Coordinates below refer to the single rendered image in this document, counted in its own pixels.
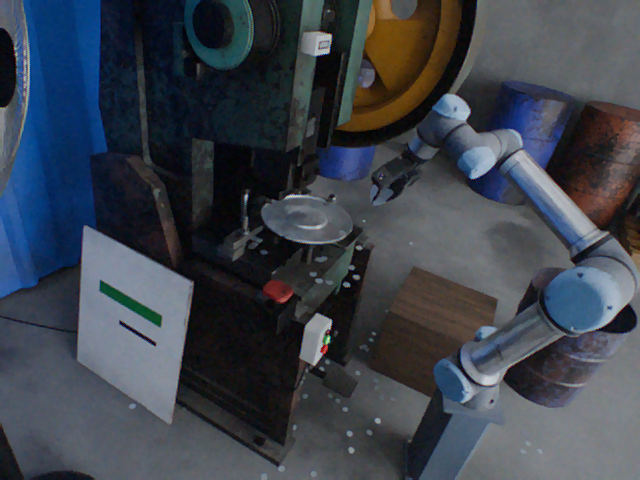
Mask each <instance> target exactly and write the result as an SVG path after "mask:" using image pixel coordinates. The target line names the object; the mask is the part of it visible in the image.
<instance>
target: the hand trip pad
mask: <svg viewBox="0 0 640 480"><path fill-rule="evenodd" d="M262 294H263V295H265V296H267V297H270V298H272V299H273V303H274V304H279V303H284V301H286V300H287V299H288V298H290V297H291V296H292V294H293V288H292V287H291V286H288V285H286V284H284V283H282V282H280V281H278V280H271V281H270V282H268V283H267V284H266V285H265V286H263V287H262Z"/></svg>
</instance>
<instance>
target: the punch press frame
mask: <svg viewBox="0 0 640 480"><path fill-rule="evenodd" d="M267 3H268V5H269V8H270V12H271V19H272V35H271V41H270V46H269V48H268V51H267V53H266V54H265V56H263V57H262V60H261V61H260V62H259V63H257V64H256V65H255V66H253V67H249V68H246V69H240V70H234V72H227V73H222V72H217V70H215V69H214V72H210V77H209V78H204V79H198V80H196V79H193V78H190V77H186V76H180V75H177V74H175V65H174V29H173V23H174V22H183V6H184V0H100V42H99V103H98V104H99V111H100V116H101V122H102V127H103V132H104V138H105V143H106V149H107V152H112V153H122V154H133V155H139V156H140V157H141V158H142V159H143V160H144V161H145V163H146V164H147V165H148V167H149V168H151V169H152V170H153V171H154V172H155V173H156V174H157V176H158V178H159V179H160V180H161V181H162V182H164V183H165V186H166V191H167V194H168V198H169V203H170V207H171V210H172V215H173V219H174V223H175V227H177V231H178V235H179V240H180V243H181V247H182V252H183V256H184V259H185V260H202V261H204V262H206V263H208V265H210V266H212V267H215V268H218V269H220V270H222V271H224V272H226V273H229V274H231V275H233V277H235V278H237V279H240V280H242V281H244V282H246V283H248V284H250V285H253V286H255V287H257V288H260V290H262V287H263V285H261V284H259V283H256V282H254V281H251V280H249V279H247V278H245V277H243V275H241V274H238V273H236V272H234V271H232V270H230V269H228V268H224V267H222V266H220V265H218V263H216V262H213V261H211V260H209V259H207V258H205V257H203V256H200V255H198V254H196V253H194V252H192V235H194V234H195V233H197V232H199V231H200V230H203V229H205V230H207V227H208V225H210V224H212V223H213V222H216V221H218V220H219V219H221V218H223V217H225V216H226V215H229V214H231V212H232V211H234V210H236V209H238V208H240V207H241V193H240V185H237V176H238V174H240V173H242V172H244V171H246V170H248V169H250V168H253V167H254V158H255V151H254V149H251V148H248V147H255V148H262V149H269V151H276V152H283V153H286V152H288V151H291V149H293V148H295V147H297V146H299V145H301V144H304V143H305V136H306V129H307V121H308V114H309V106H310V97H311V90H312V82H313V75H314V66H315V59H317V55H311V54H307V53H302V52H300V43H301V35H302V33H310V32H320V27H321V20H322V12H323V5H324V0H267ZM329 5H331V10H333V11H334V12H335V14H334V21H333V22H328V27H327V31H326V34H328V35H332V38H331V45H330V49H334V50H338V51H343V52H346V53H347V54H346V61H345V67H344V74H345V77H344V78H343V79H342V86H340V92H339V97H338V106H339V108H338V109H337V110H336V117H335V122H334V127H339V126H342V125H344V123H346V122H348V121H350V117H351V112H352V106H353V100H355V94H356V89H357V83H358V78H359V72H360V66H361V61H362V55H363V50H364V44H365V38H366V33H367V27H368V22H370V17H371V10H372V5H373V0H329ZM245 146H248V147H245ZM355 243H356V242H355ZM355 243H354V244H352V245H351V246H350V247H349V248H348V249H347V250H342V249H339V248H336V247H334V246H331V245H329V244H323V246H324V250H322V253H321V254H320V255H319V256H318V257H319V258H321V257H326V258H328V259H326V261H323V262H318V261H314V260H312V261H311V262H310V263H305V262H303V261H300V262H299V263H298V265H297V266H296V267H295V268H294V269H293V270H292V271H291V272H288V273H287V274H286V275H285V277H284V278H283V279H282V280H281V281H280V282H282V283H284V284H286V285H288V286H291V287H292V288H293V295H295V296H297V297H298V298H297V300H299V301H301V303H304V304H306V305H308V307H307V312H309V313H311V314H312V313H313V312H314V310H316V309H317V308H318V307H319V306H320V305H321V304H322V303H323V300H324V299H325V298H326V297H328V296H329V295H330V294H333V295H336V294H337V292H338V291H339V287H341V283H342V280H343V279H344V278H345V276H346V274H347V273H348V270H349V268H348V267H349V266H350V261H351V257H352V253H354V247H355ZM310 272H316V273H317V275H316V276H311V275H310ZM316 279H321V280H322V283H317V282H316ZM326 281H332V282H333V284H331V285H330V284H326Z"/></svg>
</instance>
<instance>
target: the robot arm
mask: <svg viewBox="0 0 640 480"><path fill-rule="evenodd" d="M468 115H469V108H468V105H467V104H466V103H465V102H464V101H463V100H462V99H461V98H458V97H457V96H455V95H449V93H448V95H447V94H444V96H443V97H442V98H441V99H440V100H439V101H438V102H437V104H436V105H434V106H433V107H431V111H430V112H429V113H428V114H427V116H426V117H425V118H424V120H423V121H422V123H421V124H420V126H419V127H417V128H415V129H414V130H413V131H414V132H413V134H412V135H411V137H410V138H409V140H408V142H407V143H406V144H404V152H403V153H401V154H400V155H398V156H397V157H395V158H394V159H391V160H389V161H387V164H385V165H382V166H381V168H378V169H377V170H375V171H373V172H372V176H371V181H372V189H371V204H372V205H373V206H376V205H381V204H384V203H386V202H389V201H392V199H395V198H397V197H398V196H400V195H401V194H402V191H403V190H405V185H406V184H407V183H408V182H410V181H411V180H412V181H411V182H410V184H409V185H408V188H409V186H411V185H413V184H414V182H415V181H416V180H418V179H419V178H420V177H421V176H422V175H423V171H422V170H421V169H420V167H421V166H422V165H423V164H426V163H427V160H428V159H430V158H432V157H433V156H434V155H435V154H436V153H437V151H438V150H439V149H440V147H441V146H442V147H443V149H445V150H446V152H447V153H448V154H449V155H450V157H451V158H452V159H453V160H454V162H455V164H456V165H457V167H459V169H461V170H462V171H463V172H464V173H465V175H466V176H467V177H468V178H470V179H475V178H478V177H479V176H481V175H483V174H484V172H487V171H488V170H489V169H490V168H491V167H492V166H494V167H495V168H496V169H497V170H498V171H500V172H501V174H502V176H503V177H504V178H505V179H506V180H507V181H508V182H509V183H510V185H511V187H512V188H514V189H515V190H516V191H517V192H518V193H519V195H520V196H521V197H522V198H523V200H524V201H525V202H526V203H527V205H529V206H530V207H531V208H532V209H533V210H534V211H535V214H536V215H537V216H538V217H539V218H540V219H541V220H542V221H544V223H545V224H546V226H547V227H548V228H549V229H550V230H551V231H552V233H553V234H554V235H555V236H556V237H557V238H559V240H560V241H561V243H562V244H563V245H564V246H565V247H566V248H567V249H568V250H569V259H570V261H571V262H572V263H573V264H575V267H573V268H571V269H570V270H567V271H565V272H563V273H561V274H560V275H557V276H556V277H555V278H554V280H553V281H552V283H550V284H549V285H547V286H546V287H545V288H542V289H541V290H540V291H539V293H538V301H537V302H535V303H534V304H533V306H531V307H530V308H527V309H526V310H524V311H523V312H521V313H520V314H518V315H517V316H516V317H513V319H512V320H510V321H509V322H507V323H506V324H504V325H503V326H501V327H499V328H495V327H492V326H482V327H480V328H479V329H478V332H476V336H475V337H474V339H472V340H471V341H469V342H467V344H465V345H464V346H462V347H461V348H458V349H457V350H455V351H454V352H453V353H451V354H450V355H448V357H447V358H444V359H442V360H440V361H439V362H438V363H437V364H436V365H435V368H434V375H435V380H436V384H437V386H438V388H439V389H440V391H441V392H442V393H443V394H444V395H445V396H446V398H447V399H451V400H452V401H453V402H456V403H459V404H460V405H463V406H465V407H467V408H469V409H471V410H475V411H486V410H489V409H490V408H493V406H494V405H495V403H496V402H497V398H498V390H499V382H500V380H501V379H502V377H504V375H505V374H506V371H507V369H508V367H510V366H511V365H513V364H515V363H518V362H519V361H521V359H523V358H525V357H526V356H528V355H530V354H533V353H534V352H536V351H538V350H540V349H541V348H543V346H545V345H548V344H549V343H551V342H553V341H555V340H556V339H558V338H560V337H563V336H564V335H567V336H570V337H578V336H581V334H582V333H584V332H586V331H591V330H595V329H598V328H601V327H603V326H604V325H606V324H607V323H608V322H610V321H611V320H612V319H613V318H614V317H615V315H616V314H617V313H618V312H619V311H620V310H621V308H622V307H623V306H624V305H627V304H628V303H629V302H630V301H631V300H633V298H634V297H635V296H636V293H637V291H638V289H639V283H640V279H639V274H638V271H637V268H636V265H635V264H634V262H633V260H632V259H631V258H630V256H629V255H628V254H627V251H626V250H625V249H624V248H622V247H621V246H620V245H619V243H618V242H617V241H616V240H615V238H614V237H613V236H612V235H611V234H610V233H609V232H603V231H600V230H599V229H598V228H597V227H596V226H595V224H594V223H593V222H592V221H591V220H589V219H588V218H587V217H586V216H585V215H584V214H583V212H582V210H581V209H580V208H579V207H578V206H577V205H576V204H575V203H573V202H572V201H571V200H570V199H569V197H568V196H567V195H566V193H565V192H564V191H563V190H562V189H561V188H560V187H558V186H557V184H556V183H555V182H554V181H553V180H552V179H551V178H550V177H549V175H548V174H547V173H546V172H545V170H543V169H542V168H541V167H540V166H539V165H538V164H537V163H536V162H535V161H534V160H533V159H532V157H531V155H530V154H528V153H527V152H526V151H525V150H524V149H523V148H522V140H521V137H520V135H519V134H518V133H517V131H514V130H512V129H496V130H494V131H487V132H480V133H476V132H475V131H474V130H473V129H472V128H471V127H470V126H469V125H468V124H467V122H466V120H465V119H466V118H467V116H468ZM418 171H420V173H419V172H418ZM414 180H415V181H414ZM413 181H414V182H413ZM388 185H390V186H388ZM386 186H388V188H386ZM383 189H384V190H383ZM381 190H383V194H382V195H380V196H379V197H377V199H376V196H377V195H379V194H380V192H381Z"/></svg>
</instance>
